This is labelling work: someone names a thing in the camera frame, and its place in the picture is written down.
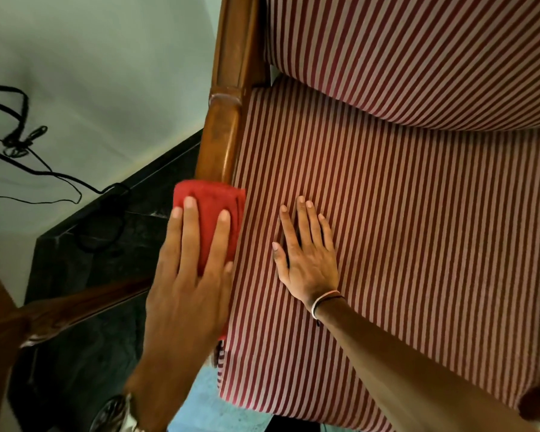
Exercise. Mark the person's left hand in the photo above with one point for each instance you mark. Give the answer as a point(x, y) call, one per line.
point(180, 319)

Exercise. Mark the person's right hand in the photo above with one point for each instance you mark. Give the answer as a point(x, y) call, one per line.
point(312, 272)

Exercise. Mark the person's left thumb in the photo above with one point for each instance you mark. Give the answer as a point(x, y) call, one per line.
point(227, 283)

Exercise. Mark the person's left middle finger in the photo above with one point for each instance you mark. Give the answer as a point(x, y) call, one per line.
point(190, 238)

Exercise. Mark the person's right thumb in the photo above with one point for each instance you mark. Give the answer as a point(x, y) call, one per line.
point(281, 263)

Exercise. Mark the person's right little finger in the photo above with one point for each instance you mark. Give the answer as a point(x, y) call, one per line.
point(326, 233)

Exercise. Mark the person's right middle finger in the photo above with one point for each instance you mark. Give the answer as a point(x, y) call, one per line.
point(303, 222)

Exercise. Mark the red cleaning cloth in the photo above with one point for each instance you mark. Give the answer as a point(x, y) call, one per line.
point(211, 197)

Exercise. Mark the person's left forearm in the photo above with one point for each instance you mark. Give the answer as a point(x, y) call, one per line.
point(162, 404)

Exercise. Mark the person's right forearm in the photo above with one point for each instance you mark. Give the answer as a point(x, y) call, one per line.
point(409, 377)

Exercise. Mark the red striped seat cushion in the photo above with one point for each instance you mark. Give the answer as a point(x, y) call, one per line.
point(409, 220)

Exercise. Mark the silver wristwatch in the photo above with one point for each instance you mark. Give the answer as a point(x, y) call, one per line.
point(112, 413)

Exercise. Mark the red striped back cushion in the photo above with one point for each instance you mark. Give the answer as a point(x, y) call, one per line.
point(409, 49)

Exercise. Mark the brown wooden furniture piece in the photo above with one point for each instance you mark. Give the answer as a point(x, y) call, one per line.
point(0, 337)

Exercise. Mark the wooden chair frame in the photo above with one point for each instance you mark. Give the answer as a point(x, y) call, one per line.
point(227, 85)

